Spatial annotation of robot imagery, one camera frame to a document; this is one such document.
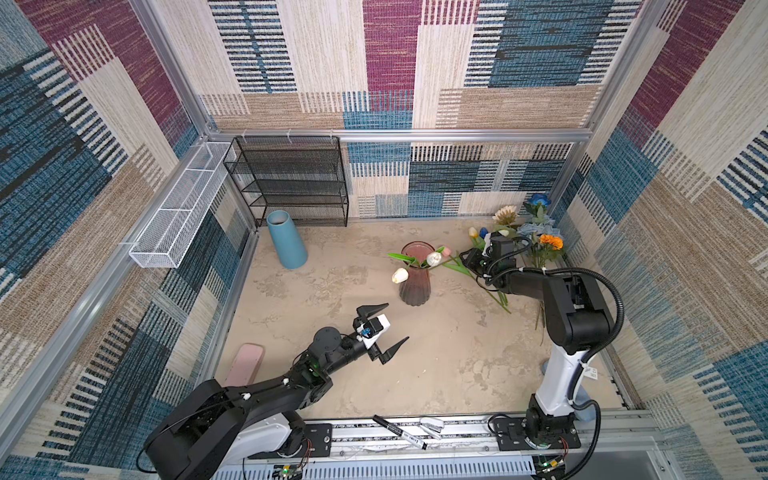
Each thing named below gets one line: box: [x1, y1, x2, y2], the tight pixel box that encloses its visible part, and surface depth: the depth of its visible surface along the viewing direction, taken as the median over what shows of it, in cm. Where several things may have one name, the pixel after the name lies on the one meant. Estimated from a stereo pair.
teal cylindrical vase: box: [266, 210, 309, 269], surface depth 98 cm
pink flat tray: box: [222, 343, 265, 387], surface depth 86 cm
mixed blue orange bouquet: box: [517, 193, 564, 268], surface depth 105 cm
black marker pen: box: [372, 415, 428, 451], surface depth 75 cm
